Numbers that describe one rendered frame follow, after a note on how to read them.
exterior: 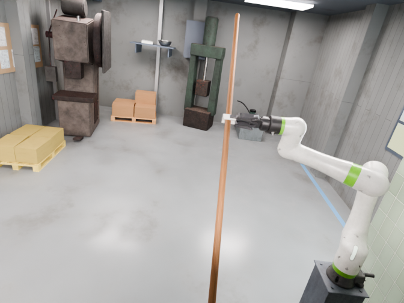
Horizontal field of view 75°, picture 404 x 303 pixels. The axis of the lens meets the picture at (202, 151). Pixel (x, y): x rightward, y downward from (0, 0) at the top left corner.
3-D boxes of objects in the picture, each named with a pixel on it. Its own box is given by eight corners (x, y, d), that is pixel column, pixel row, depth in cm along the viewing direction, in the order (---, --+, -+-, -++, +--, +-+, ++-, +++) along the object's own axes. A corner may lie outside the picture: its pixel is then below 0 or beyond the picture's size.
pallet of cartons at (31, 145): (30, 140, 513) (27, 122, 498) (71, 146, 515) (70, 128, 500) (-15, 167, 411) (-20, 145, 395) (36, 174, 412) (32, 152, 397)
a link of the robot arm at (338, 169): (353, 158, 131) (350, 168, 123) (344, 176, 138) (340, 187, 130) (284, 131, 146) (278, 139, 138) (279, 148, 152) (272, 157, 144)
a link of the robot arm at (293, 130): (306, 115, 137) (312, 124, 128) (299, 135, 144) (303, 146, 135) (279, 111, 137) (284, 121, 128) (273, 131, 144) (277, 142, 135)
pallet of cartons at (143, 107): (160, 116, 768) (162, 92, 739) (154, 127, 680) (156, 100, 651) (117, 110, 766) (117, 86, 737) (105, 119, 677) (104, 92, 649)
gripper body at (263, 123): (270, 126, 130) (252, 123, 130) (265, 134, 138) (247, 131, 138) (270, 113, 133) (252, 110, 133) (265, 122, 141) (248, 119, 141)
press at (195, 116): (213, 132, 705) (232, 18, 595) (180, 127, 702) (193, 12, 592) (213, 124, 770) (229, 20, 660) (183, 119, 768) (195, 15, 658)
